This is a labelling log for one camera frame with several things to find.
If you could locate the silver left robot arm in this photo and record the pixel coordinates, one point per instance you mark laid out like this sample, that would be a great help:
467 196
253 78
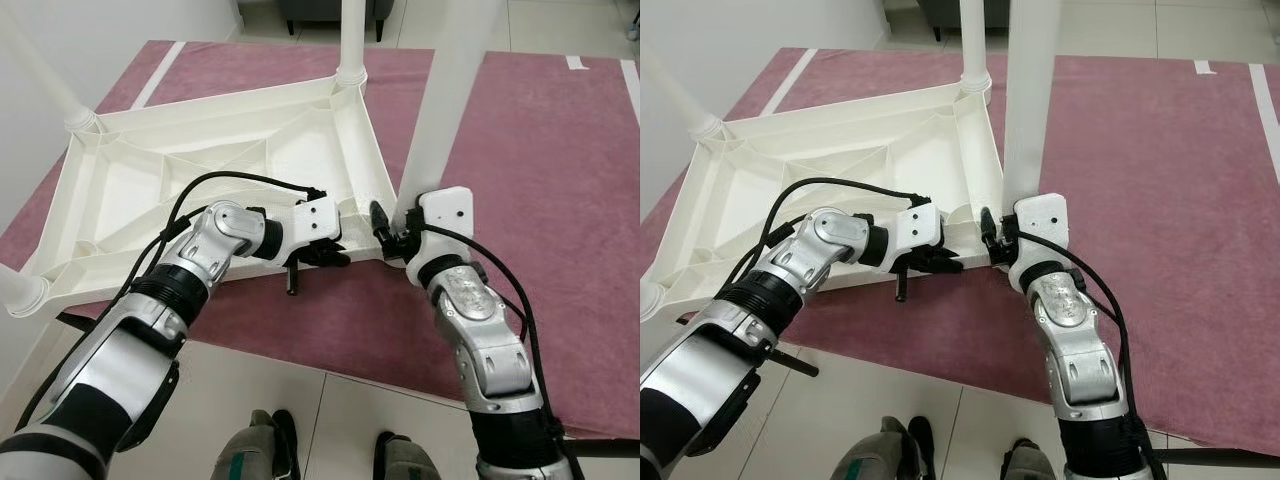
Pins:
130 340
720 350

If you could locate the maroon table cloth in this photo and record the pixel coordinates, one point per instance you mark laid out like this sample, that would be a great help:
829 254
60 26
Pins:
1170 200
560 200

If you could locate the grey robot left foot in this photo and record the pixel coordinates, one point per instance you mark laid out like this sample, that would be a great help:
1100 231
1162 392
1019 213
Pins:
875 458
250 455

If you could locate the grey robot foot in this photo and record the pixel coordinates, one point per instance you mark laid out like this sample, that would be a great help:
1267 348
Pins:
250 455
875 458
405 462
1030 465

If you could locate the grey robot right foot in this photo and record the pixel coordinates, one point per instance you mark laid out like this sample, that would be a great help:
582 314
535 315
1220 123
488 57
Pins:
1030 465
405 462

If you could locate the dark grey armchair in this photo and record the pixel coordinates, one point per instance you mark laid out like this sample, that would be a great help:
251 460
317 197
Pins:
940 12
310 12

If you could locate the short white tape strip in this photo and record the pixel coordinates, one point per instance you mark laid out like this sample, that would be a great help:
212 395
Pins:
1206 67
576 62

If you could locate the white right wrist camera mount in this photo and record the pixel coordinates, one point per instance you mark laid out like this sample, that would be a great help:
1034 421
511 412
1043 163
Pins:
1040 218
445 210

